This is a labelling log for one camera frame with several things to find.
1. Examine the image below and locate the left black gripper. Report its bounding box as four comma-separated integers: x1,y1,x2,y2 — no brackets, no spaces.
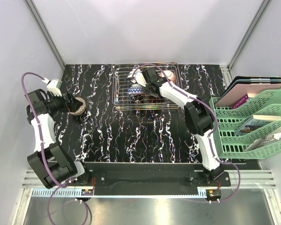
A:
44,90,82,113

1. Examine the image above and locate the orange patterned bowl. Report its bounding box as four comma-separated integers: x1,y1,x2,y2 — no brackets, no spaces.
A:
159,70,176,84

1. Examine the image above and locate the wire dish rack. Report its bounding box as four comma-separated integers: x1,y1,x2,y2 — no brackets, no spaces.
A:
112,61,185,111

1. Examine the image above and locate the blue zigzag bowl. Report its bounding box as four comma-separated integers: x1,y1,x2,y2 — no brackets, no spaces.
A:
127,85,144,96

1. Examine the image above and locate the blue white floral bowl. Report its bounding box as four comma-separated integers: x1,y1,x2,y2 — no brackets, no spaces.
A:
127,69,137,80

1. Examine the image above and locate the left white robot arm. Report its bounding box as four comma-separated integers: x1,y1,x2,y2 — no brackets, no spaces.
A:
26,89,92,189

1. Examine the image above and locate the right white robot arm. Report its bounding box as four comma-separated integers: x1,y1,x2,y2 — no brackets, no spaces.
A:
137,68,223,186

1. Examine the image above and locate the pink folder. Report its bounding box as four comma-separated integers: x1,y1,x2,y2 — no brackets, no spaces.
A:
214,82,281,109

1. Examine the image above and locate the purple book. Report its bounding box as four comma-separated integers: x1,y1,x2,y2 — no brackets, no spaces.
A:
231,93,258,110

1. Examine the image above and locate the blue booklet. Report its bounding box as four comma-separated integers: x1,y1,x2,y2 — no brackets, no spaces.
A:
235,117,271,135

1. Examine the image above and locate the green file organizer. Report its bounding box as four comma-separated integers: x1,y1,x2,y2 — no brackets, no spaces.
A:
209,88,281,159

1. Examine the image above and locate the spiral notebook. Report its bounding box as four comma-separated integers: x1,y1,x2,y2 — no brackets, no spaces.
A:
244,126,281,152

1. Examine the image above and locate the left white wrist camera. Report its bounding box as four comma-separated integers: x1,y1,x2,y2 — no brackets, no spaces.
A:
43,78,62,97

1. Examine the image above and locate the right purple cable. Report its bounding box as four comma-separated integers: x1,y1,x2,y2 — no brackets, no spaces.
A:
132,63,242,203

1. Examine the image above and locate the purple cable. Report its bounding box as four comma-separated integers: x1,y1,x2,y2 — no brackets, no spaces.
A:
22,72,93,225
132,63,242,203

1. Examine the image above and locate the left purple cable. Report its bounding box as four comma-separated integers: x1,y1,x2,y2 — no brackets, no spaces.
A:
22,72,93,225

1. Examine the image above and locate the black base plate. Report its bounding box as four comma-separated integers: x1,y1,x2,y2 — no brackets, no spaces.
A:
84,162,231,188

